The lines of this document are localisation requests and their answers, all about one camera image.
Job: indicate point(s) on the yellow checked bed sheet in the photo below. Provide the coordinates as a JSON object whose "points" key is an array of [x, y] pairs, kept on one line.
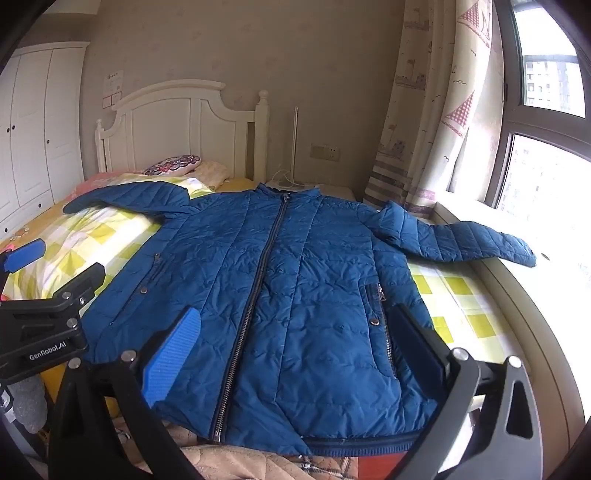
{"points": [[92, 230]]}

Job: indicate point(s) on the white paper notice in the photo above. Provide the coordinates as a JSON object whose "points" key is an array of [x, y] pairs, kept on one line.
{"points": [[114, 81]]}

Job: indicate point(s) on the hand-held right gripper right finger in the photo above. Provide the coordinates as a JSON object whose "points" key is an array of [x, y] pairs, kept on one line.
{"points": [[415, 344]]}

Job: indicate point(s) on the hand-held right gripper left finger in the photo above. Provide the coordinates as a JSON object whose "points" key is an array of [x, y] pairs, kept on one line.
{"points": [[173, 355]]}

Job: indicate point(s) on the dark framed window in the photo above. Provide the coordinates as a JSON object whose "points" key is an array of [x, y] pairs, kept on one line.
{"points": [[545, 152]]}

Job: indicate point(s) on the white nightstand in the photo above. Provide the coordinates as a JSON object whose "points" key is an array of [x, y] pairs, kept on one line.
{"points": [[334, 191]]}

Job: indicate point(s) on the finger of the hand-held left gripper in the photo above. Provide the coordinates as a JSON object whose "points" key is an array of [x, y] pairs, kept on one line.
{"points": [[25, 254], [90, 277]]}

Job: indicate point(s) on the beige window sill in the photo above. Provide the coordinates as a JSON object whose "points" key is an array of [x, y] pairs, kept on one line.
{"points": [[554, 323]]}

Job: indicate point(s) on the white wardrobe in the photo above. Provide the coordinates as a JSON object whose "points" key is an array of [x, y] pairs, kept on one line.
{"points": [[32, 129]]}

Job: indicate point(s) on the thin metal pole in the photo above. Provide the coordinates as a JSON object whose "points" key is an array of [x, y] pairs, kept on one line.
{"points": [[294, 143]]}

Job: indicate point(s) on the purple patterned cushion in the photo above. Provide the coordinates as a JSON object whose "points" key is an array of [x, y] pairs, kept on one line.
{"points": [[171, 165]]}

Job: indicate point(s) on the white wooden headboard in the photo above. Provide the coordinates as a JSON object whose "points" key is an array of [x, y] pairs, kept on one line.
{"points": [[161, 120]]}

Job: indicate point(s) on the printed beige curtain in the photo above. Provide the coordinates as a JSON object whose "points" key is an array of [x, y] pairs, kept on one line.
{"points": [[425, 101]]}

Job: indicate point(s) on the blue quilted jacket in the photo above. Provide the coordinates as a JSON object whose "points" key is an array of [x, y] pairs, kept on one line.
{"points": [[314, 277]]}

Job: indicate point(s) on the beige pillow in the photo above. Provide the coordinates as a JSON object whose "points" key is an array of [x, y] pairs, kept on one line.
{"points": [[213, 171]]}

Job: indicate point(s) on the wall switch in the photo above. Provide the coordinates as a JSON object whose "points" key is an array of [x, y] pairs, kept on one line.
{"points": [[112, 99]]}

